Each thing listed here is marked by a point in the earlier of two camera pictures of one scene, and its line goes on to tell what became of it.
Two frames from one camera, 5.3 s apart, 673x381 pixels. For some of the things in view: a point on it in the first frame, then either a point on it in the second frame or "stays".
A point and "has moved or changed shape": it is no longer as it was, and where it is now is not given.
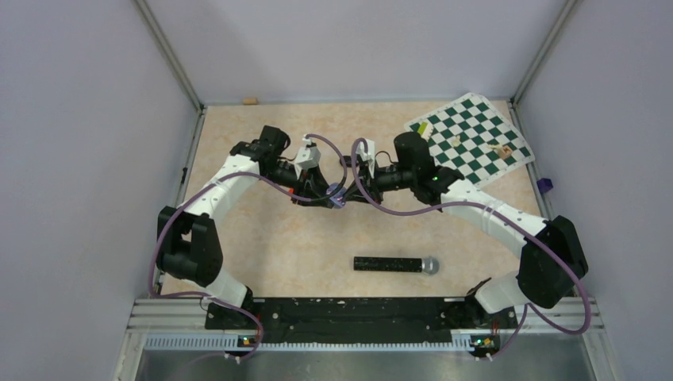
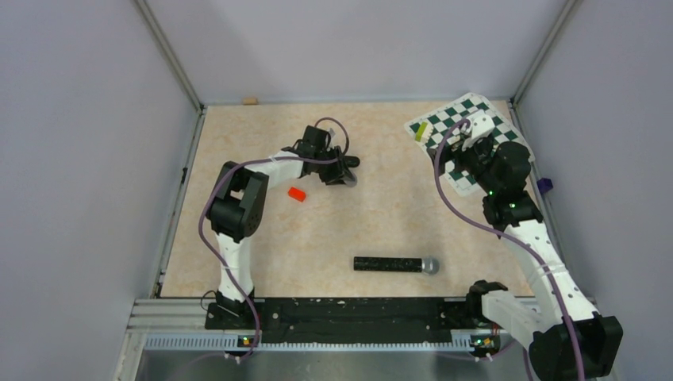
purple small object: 544,185 stays
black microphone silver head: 428,265 stays
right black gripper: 370,186 → 455,152
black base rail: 363,321 stays
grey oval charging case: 338,200 has moved or changed shape
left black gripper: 312,188 → 337,175
